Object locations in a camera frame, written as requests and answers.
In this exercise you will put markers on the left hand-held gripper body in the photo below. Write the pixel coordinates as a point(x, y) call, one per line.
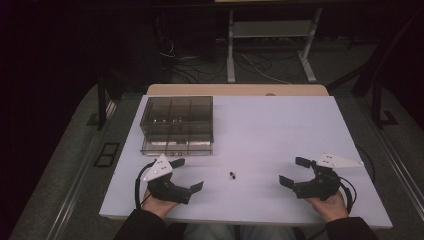
point(159, 169)

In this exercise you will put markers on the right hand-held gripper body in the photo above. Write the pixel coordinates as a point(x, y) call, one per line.
point(320, 186)

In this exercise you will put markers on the small dark object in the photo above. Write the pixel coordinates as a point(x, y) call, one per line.
point(232, 175)

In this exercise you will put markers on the smoky transparent drawer box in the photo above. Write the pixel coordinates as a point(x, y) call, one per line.
point(176, 125)

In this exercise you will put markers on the person's right hand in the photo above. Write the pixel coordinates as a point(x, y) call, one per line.
point(331, 208)

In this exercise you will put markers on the person's left hand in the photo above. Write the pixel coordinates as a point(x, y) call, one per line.
point(157, 206)

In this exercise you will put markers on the black floor outlet plate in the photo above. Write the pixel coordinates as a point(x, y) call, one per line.
point(107, 154)

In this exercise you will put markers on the black metal stand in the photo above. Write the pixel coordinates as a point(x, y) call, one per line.
point(377, 100)

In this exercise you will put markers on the white metal stand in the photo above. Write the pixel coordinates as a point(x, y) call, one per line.
point(230, 50)

